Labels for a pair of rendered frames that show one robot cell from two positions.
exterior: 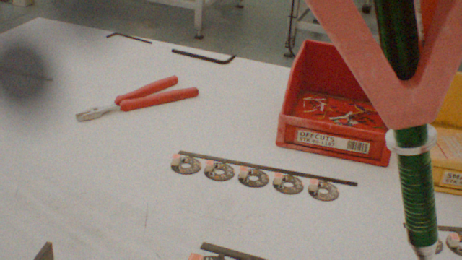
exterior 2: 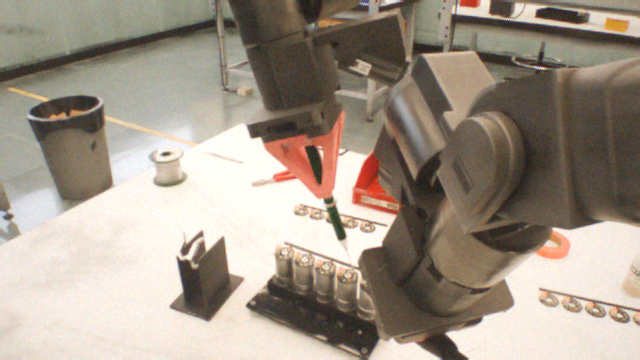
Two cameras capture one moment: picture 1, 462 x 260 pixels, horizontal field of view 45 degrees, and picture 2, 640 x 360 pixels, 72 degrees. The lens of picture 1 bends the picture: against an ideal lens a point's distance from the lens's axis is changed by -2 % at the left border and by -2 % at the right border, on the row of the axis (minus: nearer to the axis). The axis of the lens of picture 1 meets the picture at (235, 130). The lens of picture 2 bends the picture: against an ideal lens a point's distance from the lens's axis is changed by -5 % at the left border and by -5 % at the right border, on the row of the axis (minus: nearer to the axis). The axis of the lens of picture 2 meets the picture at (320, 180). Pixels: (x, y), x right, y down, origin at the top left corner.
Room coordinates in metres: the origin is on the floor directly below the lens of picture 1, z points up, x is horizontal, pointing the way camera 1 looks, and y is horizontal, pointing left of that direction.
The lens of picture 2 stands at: (-0.22, -0.14, 1.16)
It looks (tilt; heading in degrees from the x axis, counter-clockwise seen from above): 29 degrees down; 14
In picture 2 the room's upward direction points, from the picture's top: straight up
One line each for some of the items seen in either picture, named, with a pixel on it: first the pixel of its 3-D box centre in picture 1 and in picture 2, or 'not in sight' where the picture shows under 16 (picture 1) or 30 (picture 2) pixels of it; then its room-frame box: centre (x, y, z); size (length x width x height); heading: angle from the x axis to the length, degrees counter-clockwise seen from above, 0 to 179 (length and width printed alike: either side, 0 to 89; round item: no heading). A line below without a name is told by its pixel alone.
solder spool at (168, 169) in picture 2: not in sight; (168, 166); (0.43, 0.30, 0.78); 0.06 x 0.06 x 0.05
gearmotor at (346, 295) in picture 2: not in sight; (347, 292); (0.18, -0.07, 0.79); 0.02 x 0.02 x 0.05
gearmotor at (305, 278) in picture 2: not in sight; (305, 276); (0.19, -0.02, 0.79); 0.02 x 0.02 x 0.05
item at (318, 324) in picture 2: not in sight; (318, 313); (0.17, -0.04, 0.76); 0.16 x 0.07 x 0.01; 74
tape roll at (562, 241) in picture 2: not in sight; (548, 243); (0.38, -0.34, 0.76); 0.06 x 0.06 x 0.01
